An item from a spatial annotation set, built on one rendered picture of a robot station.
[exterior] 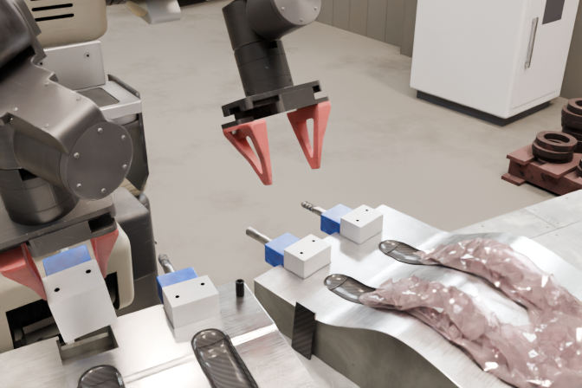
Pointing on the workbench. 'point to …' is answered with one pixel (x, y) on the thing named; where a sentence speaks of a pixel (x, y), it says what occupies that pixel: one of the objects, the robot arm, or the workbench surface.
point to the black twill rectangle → (303, 330)
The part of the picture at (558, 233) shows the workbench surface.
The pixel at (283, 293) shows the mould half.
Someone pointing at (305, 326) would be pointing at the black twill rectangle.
